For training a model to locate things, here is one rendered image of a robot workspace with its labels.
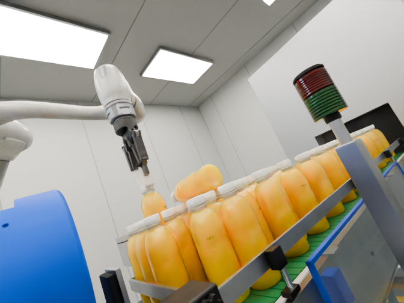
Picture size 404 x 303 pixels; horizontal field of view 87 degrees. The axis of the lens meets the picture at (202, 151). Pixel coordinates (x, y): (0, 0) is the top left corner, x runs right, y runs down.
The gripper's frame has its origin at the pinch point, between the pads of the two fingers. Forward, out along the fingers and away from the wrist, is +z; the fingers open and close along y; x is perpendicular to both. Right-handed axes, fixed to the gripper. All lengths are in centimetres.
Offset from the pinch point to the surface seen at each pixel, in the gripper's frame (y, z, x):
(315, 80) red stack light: 50, 1, 17
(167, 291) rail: 18.7, 26.4, -11.2
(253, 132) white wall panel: -216, -76, 370
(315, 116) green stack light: 47, 7, 17
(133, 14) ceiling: -108, -216, 102
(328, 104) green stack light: 50, 6, 17
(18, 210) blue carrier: 22.0, 4.0, -29.4
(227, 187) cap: 27.9, 12.8, 5.4
